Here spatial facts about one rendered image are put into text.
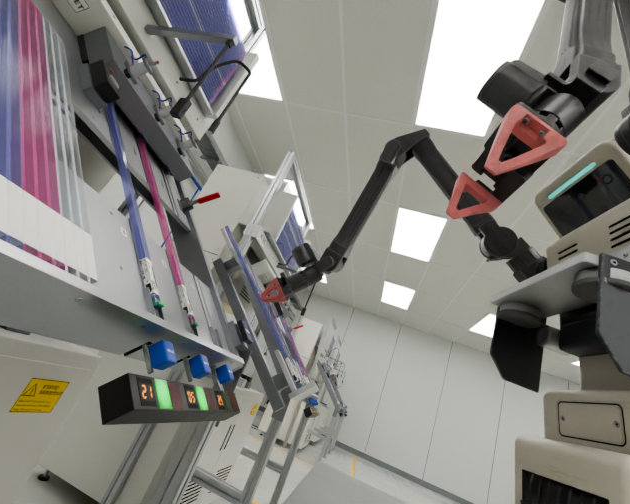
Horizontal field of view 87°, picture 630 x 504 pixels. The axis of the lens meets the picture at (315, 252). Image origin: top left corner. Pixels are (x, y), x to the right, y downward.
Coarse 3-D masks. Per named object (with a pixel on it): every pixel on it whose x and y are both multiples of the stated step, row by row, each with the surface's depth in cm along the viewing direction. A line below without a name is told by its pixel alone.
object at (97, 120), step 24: (48, 0) 61; (72, 48) 62; (72, 72) 56; (72, 96) 52; (96, 120) 57; (120, 120) 71; (96, 144) 64; (144, 168) 71; (144, 192) 78; (168, 192) 82
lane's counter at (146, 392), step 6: (138, 378) 37; (144, 378) 38; (138, 384) 36; (144, 384) 37; (150, 384) 38; (144, 390) 37; (150, 390) 38; (144, 396) 36; (150, 396) 37; (144, 402) 36; (150, 402) 37
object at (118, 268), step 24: (96, 192) 45; (96, 216) 42; (120, 216) 49; (96, 240) 39; (120, 240) 45; (96, 264) 37; (120, 264) 42; (168, 264) 59; (120, 288) 40; (144, 288) 45; (168, 288) 54; (192, 288) 66; (168, 312) 50; (216, 312) 75; (216, 336) 66
